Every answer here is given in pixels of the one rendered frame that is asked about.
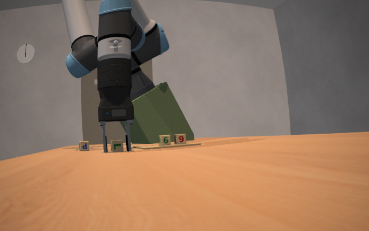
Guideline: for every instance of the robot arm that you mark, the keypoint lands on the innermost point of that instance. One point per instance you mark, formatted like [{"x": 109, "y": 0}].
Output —
[{"x": 117, "y": 18}]

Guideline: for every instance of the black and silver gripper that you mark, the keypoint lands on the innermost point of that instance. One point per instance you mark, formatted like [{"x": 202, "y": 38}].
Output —
[{"x": 114, "y": 83}]

